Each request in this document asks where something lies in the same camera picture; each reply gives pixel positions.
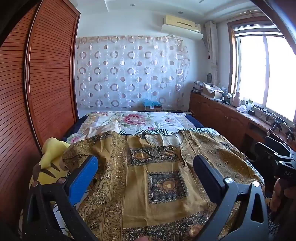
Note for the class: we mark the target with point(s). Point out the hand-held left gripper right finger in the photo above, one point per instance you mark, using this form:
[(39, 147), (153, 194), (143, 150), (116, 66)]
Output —
[(208, 173)]

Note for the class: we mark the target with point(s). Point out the open cardboard box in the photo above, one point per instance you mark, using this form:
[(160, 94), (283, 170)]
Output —
[(212, 92)]

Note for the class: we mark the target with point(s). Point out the pale jug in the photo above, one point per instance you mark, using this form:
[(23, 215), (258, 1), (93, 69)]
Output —
[(236, 99)]

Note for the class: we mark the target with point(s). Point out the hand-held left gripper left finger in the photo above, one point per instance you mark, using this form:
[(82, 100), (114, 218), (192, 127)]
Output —
[(83, 180)]

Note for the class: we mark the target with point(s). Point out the wooden cabinet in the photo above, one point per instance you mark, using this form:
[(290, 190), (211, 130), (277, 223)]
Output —
[(219, 115)]

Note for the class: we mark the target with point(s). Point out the wooden slatted wardrobe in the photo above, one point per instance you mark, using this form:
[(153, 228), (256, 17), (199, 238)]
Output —
[(46, 81)]

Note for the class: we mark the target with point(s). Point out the person's right hand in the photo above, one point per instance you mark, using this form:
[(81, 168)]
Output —
[(281, 192)]

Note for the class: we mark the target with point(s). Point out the window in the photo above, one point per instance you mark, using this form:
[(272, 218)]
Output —
[(254, 69)]

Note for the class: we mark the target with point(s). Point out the floral quilt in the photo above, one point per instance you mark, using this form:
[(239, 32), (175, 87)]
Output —
[(138, 120)]

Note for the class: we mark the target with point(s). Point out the white cap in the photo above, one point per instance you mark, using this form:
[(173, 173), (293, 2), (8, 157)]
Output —
[(242, 108)]

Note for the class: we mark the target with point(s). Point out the white circle pattern curtain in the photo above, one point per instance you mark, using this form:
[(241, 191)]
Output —
[(129, 76)]

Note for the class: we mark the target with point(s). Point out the small black box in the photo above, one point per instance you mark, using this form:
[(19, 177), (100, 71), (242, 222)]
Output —
[(251, 112)]

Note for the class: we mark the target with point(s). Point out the green leaf print blanket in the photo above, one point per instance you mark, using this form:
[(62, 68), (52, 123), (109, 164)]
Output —
[(203, 129)]

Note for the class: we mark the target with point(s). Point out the beige folded garment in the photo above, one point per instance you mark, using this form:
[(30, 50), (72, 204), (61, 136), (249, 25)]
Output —
[(104, 129)]

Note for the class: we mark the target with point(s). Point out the grey oval ornament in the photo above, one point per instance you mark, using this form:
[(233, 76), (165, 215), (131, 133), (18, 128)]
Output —
[(209, 78)]

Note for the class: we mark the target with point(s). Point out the black tripod stand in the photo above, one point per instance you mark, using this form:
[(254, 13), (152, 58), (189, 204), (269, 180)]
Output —
[(277, 124), (291, 134)]

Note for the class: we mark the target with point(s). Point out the yellow plush toy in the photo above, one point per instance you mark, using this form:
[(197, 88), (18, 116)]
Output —
[(50, 166)]

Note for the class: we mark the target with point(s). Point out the pile of packets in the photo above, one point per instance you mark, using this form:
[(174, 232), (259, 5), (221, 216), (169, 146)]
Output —
[(198, 85)]

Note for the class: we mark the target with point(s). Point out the cardboard box with label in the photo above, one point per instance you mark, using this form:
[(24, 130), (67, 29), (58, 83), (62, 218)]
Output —
[(153, 109)]

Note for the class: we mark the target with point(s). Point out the clear bottle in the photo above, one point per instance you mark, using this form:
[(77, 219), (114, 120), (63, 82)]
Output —
[(249, 104)]

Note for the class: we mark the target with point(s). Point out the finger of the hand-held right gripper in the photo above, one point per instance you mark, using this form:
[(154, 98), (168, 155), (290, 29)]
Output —
[(268, 153), (279, 144)]

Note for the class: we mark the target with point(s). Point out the wall air conditioner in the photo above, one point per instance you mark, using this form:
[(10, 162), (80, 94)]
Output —
[(180, 25)]

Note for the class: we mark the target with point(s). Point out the golden brown patterned garment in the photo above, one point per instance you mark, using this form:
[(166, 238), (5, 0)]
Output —
[(138, 197)]

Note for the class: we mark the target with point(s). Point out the white window curtain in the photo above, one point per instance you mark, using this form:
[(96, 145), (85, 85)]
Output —
[(212, 51)]

